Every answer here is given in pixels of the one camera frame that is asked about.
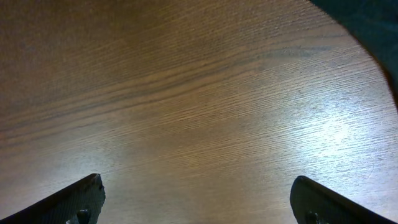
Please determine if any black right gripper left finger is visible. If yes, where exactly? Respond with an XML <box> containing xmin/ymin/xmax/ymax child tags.
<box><xmin>1</xmin><ymin>174</ymin><xmax>106</xmax><ymax>224</ymax></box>

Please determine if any dark green-black garment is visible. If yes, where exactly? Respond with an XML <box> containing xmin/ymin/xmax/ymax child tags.
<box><xmin>310</xmin><ymin>0</ymin><xmax>397</xmax><ymax>101</ymax></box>

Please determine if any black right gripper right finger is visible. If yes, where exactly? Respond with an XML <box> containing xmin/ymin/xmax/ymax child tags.
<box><xmin>290</xmin><ymin>175</ymin><xmax>395</xmax><ymax>224</ymax></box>

